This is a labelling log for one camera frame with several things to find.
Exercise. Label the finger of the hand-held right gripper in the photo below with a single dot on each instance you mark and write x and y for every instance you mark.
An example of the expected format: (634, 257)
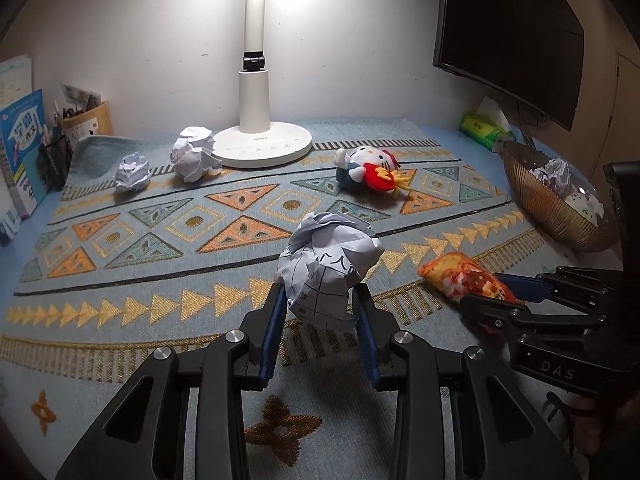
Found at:
(525, 287)
(490, 312)

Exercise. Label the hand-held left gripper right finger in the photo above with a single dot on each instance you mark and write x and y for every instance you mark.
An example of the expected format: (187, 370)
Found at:
(365, 335)

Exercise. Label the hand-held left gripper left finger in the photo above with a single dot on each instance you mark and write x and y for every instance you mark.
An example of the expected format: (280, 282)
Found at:
(275, 330)

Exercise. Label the pizza slice plush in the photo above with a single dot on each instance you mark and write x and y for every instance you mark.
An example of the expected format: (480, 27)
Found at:
(455, 275)

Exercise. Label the ribbed amber glass bowl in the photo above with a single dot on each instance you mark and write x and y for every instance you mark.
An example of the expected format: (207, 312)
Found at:
(540, 205)

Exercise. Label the grid printed paper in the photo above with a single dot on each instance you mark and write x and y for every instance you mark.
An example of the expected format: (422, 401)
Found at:
(325, 255)

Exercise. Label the plain white paper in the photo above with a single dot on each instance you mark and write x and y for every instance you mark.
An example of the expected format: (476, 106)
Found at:
(552, 175)

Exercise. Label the person's right hand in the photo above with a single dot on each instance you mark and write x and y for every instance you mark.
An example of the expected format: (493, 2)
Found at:
(600, 425)

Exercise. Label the pastel dango plush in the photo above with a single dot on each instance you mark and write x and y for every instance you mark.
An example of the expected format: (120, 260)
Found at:
(582, 205)

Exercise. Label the patterned blue woven mat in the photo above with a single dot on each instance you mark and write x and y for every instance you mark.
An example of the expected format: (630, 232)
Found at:
(150, 270)

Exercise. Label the green tissue pack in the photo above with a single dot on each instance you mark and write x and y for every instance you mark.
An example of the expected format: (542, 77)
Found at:
(480, 127)

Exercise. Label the white cat plush toy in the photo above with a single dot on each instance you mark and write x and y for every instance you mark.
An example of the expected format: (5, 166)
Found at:
(370, 160)

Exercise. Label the white desk lamp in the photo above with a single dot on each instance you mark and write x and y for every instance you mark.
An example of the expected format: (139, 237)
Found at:
(260, 145)

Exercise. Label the crumpled white paper ball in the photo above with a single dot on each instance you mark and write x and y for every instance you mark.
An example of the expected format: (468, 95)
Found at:
(195, 155)
(132, 172)

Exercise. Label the black television screen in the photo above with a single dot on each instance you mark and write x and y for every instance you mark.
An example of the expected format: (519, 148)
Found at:
(500, 25)

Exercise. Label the brown paper organizer box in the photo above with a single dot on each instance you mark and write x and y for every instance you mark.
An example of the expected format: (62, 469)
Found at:
(92, 122)

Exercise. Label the black mesh pen holder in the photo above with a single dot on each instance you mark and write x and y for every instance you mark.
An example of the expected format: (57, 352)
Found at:
(55, 160)

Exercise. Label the blue cover book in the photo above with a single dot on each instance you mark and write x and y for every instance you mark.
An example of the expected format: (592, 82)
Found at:
(20, 145)

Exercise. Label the white cover book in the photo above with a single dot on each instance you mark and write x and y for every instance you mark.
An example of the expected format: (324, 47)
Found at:
(12, 77)

